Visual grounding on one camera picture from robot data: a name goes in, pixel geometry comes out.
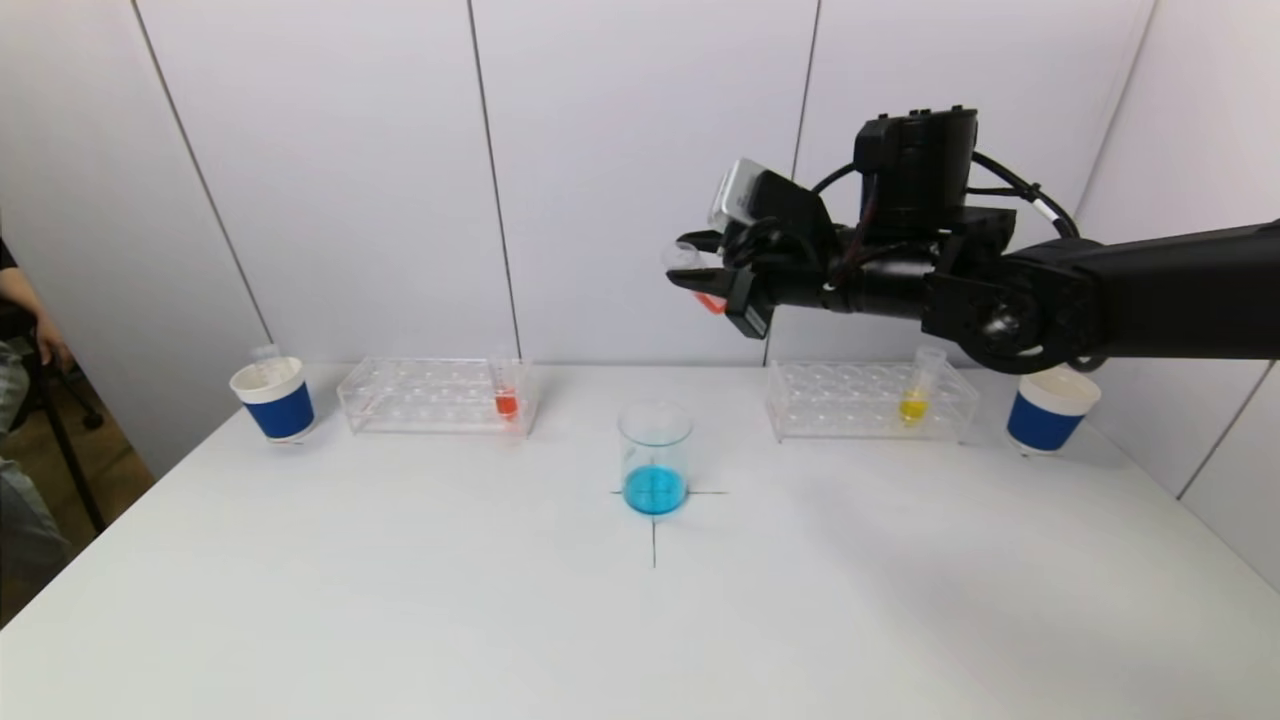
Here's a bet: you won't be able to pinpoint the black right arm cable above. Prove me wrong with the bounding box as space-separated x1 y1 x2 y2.
810 148 1083 241

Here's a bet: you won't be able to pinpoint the person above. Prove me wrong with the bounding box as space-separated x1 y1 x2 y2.
0 238 76 611

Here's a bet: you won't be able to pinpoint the test tube with orange-red pigment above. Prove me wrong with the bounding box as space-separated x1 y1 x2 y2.
487 345 522 423

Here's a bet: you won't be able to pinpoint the clear acrylic test tube rack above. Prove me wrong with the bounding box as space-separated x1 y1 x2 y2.
338 357 539 438
765 359 978 445

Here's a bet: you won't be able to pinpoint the clear glass beaker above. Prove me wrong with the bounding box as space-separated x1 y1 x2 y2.
617 400 694 518

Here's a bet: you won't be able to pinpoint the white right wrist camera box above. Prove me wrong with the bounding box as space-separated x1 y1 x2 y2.
707 157 773 233

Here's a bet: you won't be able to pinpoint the test tube with yellow pigment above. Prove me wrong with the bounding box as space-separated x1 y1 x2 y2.
896 346 946 427

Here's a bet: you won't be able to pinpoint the blue white paper cup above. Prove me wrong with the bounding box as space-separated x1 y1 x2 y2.
1005 366 1102 457
229 357 318 444

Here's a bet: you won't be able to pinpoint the red pigment tube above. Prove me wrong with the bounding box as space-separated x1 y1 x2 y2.
663 241 729 317

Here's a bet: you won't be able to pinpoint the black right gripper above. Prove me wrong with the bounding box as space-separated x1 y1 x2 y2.
665 218 856 340

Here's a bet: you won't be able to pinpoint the black tripod stand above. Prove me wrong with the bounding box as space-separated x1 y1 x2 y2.
35 340 109 536

